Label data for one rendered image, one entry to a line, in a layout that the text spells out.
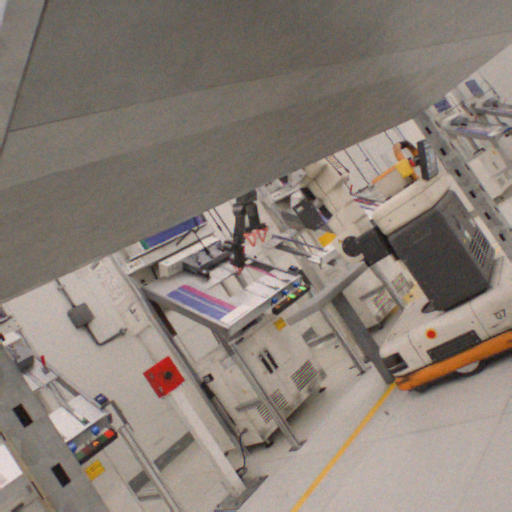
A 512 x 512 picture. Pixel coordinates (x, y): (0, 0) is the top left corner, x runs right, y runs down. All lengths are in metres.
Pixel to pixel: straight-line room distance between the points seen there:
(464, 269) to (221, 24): 1.95
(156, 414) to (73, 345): 0.92
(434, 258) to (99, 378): 3.07
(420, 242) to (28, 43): 2.01
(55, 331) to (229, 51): 4.19
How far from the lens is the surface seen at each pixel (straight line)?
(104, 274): 3.35
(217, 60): 0.26
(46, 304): 4.46
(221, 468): 2.62
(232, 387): 2.93
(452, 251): 2.12
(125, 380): 4.46
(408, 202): 2.11
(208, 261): 3.18
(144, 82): 0.24
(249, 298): 2.88
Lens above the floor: 0.82
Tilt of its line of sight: 2 degrees up
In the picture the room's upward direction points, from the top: 34 degrees counter-clockwise
